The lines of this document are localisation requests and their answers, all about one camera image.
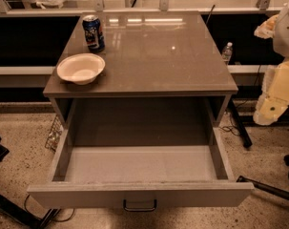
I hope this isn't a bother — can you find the black floor cable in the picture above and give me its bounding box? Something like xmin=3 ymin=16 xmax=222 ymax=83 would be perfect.
xmin=23 ymin=194 xmax=76 ymax=223

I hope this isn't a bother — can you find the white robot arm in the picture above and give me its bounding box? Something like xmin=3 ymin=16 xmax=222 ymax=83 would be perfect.
xmin=253 ymin=1 xmax=289 ymax=126

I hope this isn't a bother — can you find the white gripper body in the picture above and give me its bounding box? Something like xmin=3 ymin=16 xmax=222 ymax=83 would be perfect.
xmin=261 ymin=59 xmax=289 ymax=113

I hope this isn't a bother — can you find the blue soda can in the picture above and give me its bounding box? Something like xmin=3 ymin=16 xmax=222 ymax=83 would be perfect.
xmin=82 ymin=14 xmax=105 ymax=52

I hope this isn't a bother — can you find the grey drawer cabinet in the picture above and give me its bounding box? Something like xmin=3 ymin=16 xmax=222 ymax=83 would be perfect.
xmin=42 ymin=10 xmax=239 ymax=151

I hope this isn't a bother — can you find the white paper bowl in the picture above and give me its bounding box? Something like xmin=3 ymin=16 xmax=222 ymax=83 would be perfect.
xmin=56 ymin=53 xmax=105 ymax=85

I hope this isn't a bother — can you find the black metal stand leg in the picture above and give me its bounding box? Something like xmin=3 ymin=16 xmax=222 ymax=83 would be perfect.
xmin=228 ymin=99 xmax=252 ymax=149

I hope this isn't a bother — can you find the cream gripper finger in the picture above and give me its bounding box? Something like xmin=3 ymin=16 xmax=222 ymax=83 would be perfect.
xmin=253 ymin=65 xmax=289 ymax=126

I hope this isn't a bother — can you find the wire mesh basket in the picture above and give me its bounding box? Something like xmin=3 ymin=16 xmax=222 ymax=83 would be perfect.
xmin=45 ymin=116 xmax=63 ymax=152

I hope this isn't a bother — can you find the grey top drawer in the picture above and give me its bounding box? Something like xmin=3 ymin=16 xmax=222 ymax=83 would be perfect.
xmin=27 ymin=96 xmax=255 ymax=210

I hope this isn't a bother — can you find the black tripod leg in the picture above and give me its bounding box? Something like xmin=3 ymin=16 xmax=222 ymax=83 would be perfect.
xmin=237 ymin=176 xmax=289 ymax=201

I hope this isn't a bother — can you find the clear plastic water bottle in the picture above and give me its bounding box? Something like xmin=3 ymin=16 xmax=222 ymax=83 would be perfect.
xmin=221 ymin=42 xmax=233 ymax=65

